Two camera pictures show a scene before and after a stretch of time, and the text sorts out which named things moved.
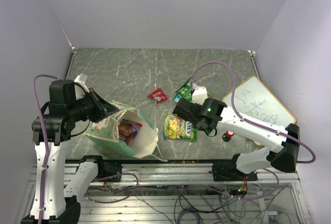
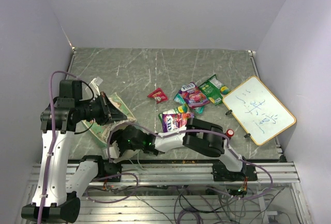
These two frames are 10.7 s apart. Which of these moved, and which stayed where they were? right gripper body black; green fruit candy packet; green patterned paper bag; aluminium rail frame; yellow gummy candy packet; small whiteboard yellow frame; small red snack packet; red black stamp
Moved: green fruit candy packet; yellow gummy candy packet; green patterned paper bag; right gripper body black
Stayed: small whiteboard yellow frame; red black stamp; small red snack packet; aluminium rail frame
